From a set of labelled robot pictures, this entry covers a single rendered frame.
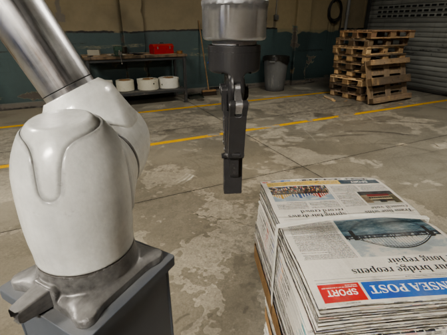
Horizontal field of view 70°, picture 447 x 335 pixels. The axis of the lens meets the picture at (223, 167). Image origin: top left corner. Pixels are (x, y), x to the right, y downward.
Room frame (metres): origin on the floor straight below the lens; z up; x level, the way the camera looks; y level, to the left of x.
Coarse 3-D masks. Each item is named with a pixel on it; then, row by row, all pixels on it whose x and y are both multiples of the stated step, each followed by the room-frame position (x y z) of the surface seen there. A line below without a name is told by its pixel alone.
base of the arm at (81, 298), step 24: (120, 264) 0.40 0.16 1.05; (144, 264) 0.44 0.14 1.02; (24, 288) 0.39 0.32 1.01; (48, 288) 0.36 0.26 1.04; (72, 288) 0.36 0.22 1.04; (96, 288) 0.37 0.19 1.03; (120, 288) 0.38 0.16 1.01; (24, 312) 0.32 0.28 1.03; (72, 312) 0.33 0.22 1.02; (96, 312) 0.34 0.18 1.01
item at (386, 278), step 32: (288, 256) 0.44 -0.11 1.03; (320, 256) 0.40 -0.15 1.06; (352, 256) 0.40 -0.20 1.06; (384, 256) 0.40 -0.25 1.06; (416, 256) 0.40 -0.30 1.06; (288, 288) 0.41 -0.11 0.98; (320, 288) 0.33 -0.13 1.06; (352, 288) 0.33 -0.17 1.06; (384, 288) 0.33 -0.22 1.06; (416, 288) 0.33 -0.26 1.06; (288, 320) 0.38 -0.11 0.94; (320, 320) 0.30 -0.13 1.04; (352, 320) 0.30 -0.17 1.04; (384, 320) 0.31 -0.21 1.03; (416, 320) 0.31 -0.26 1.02
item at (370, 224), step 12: (300, 216) 0.52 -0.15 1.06; (312, 216) 0.52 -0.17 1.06; (324, 216) 0.52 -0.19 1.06; (288, 228) 0.48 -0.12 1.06; (300, 228) 0.48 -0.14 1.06; (312, 228) 0.48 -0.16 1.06; (324, 228) 0.48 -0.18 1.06; (336, 228) 0.48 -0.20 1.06; (348, 228) 0.48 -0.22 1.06; (360, 228) 0.48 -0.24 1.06; (372, 228) 0.48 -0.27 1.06; (384, 228) 0.48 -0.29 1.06; (396, 228) 0.48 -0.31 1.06; (408, 228) 0.48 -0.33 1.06; (276, 252) 0.50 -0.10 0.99; (276, 264) 0.49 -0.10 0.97; (276, 276) 0.48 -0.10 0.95; (276, 288) 0.47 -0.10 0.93; (276, 312) 0.46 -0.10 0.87
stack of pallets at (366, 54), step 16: (352, 32) 6.77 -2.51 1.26; (368, 32) 6.42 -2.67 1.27; (384, 32) 6.71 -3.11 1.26; (400, 32) 7.00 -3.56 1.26; (336, 48) 6.93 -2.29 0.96; (352, 48) 6.61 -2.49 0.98; (368, 48) 6.35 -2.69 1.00; (384, 48) 6.62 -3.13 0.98; (400, 48) 6.91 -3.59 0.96; (336, 64) 6.96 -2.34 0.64; (352, 64) 6.63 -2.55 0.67; (336, 80) 6.98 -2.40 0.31; (352, 80) 6.68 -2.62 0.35; (352, 96) 6.71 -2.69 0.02
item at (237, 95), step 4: (236, 84) 0.45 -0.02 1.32; (236, 88) 0.45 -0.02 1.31; (240, 88) 0.45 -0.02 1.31; (236, 92) 0.44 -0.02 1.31; (240, 92) 0.44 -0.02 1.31; (236, 96) 0.43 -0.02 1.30; (240, 96) 0.44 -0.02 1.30; (236, 100) 0.43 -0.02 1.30; (240, 100) 0.43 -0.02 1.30; (236, 104) 0.42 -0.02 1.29; (240, 104) 0.42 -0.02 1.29; (236, 108) 0.42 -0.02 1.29; (240, 108) 0.42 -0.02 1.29; (236, 112) 0.43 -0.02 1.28; (240, 112) 0.43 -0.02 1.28
